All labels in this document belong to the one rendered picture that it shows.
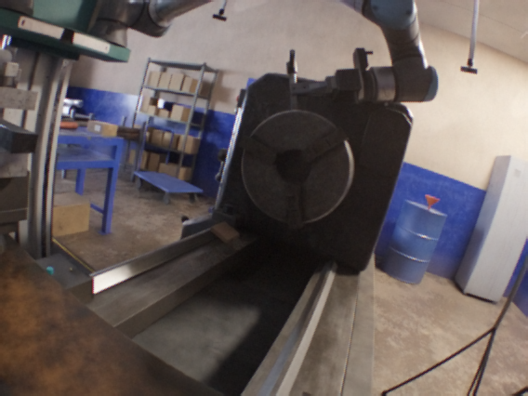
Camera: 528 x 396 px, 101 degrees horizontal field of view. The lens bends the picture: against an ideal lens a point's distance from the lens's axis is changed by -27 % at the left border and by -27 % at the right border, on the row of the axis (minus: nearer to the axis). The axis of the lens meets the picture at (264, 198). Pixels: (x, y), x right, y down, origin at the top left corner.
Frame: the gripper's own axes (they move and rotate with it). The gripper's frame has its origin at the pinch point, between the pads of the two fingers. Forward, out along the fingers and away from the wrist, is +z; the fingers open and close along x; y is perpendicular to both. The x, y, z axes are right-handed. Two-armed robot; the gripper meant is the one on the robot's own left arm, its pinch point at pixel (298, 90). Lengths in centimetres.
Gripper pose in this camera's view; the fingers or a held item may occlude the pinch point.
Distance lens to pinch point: 70.9
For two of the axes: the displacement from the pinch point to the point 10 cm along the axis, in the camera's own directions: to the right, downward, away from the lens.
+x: 1.1, -1.0, 9.9
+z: -9.9, 0.9, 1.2
